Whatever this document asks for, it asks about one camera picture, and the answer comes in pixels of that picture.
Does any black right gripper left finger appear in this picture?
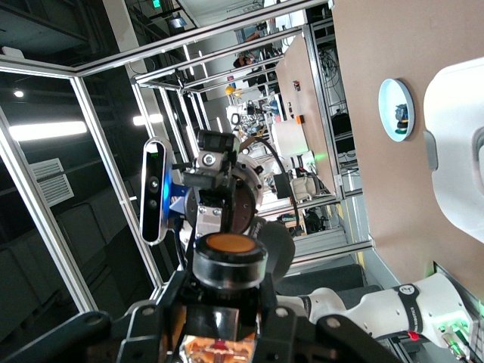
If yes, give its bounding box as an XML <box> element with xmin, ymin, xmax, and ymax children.
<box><xmin>0</xmin><ymin>268</ymin><xmax>190</xmax><ymax>363</ymax></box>

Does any aluminium cage frame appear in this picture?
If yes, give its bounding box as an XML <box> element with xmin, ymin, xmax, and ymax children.
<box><xmin>0</xmin><ymin>0</ymin><xmax>375</xmax><ymax>315</ymax></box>

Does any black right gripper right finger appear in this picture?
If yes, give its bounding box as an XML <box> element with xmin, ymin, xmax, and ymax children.
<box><xmin>256</xmin><ymin>274</ymin><xmax>404</xmax><ymax>363</ymax></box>

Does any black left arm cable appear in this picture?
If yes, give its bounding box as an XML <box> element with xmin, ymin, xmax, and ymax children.
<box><xmin>253</xmin><ymin>136</ymin><xmax>303</xmax><ymax>228</ymax></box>

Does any background person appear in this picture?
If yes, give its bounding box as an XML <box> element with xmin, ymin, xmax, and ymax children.
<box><xmin>232</xmin><ymin>52</ymin><xmax>260</xmax><ymax>71</ymax></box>

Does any background wooden table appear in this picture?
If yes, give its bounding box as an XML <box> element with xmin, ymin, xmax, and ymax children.
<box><xmin>275</xmin><ymin>34</ymin><xmax>338</xmax><ymax>197</ymax></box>

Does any white lidded lunch box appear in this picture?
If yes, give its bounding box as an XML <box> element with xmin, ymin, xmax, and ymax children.
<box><xmin>422</xmin><ymin>56</ymin><xmax>484</xmax><ymax>243</ymax></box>

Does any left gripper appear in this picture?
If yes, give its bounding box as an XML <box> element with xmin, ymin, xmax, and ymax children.
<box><xmin>182</xmin><ymin>129</ymin><xmax>240</xmax><ymax>240</ymax></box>

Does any white vent grille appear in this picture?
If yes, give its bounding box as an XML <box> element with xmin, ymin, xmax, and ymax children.
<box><xmin>31</xmin><ymin>157</ymin><xmax>76</xmax><ymax>208</ymax></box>

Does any light blue round plate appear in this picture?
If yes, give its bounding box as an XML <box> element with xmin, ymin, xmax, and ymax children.
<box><xmin>377</xmin><ymin>77</ymin><xmax>416</xmax><ymax>143</ymax></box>

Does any ceiling light panel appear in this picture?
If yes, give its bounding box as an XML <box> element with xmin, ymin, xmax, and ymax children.
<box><xmin>8</xmin><ymin>120</ymin><xmax>88</xmax><ymax>141</ymax></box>
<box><xmin>132</xmin><ymin>113</ymin><xmax>164</xmax><ymax>126</ymax></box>

